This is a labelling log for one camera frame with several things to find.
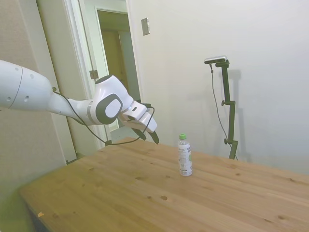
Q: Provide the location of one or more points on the grey wall switch plate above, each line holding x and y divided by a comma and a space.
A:
145, 26

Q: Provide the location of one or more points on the beige closet door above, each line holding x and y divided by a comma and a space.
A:
55, 48

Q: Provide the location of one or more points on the grey exterior camera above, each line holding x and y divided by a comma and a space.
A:
215, 59

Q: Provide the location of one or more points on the plastic water bottle green cap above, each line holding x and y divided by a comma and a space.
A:
185, 157

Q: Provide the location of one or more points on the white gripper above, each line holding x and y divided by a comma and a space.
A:
149, 124

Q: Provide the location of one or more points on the white open door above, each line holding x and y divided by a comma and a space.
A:
94, 36

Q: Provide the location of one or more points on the metal door hinge plate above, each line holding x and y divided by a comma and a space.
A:
94, 74

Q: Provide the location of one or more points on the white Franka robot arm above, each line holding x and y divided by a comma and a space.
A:
24, 89

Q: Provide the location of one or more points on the small yellow paper scrap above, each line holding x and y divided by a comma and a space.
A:
40, 213

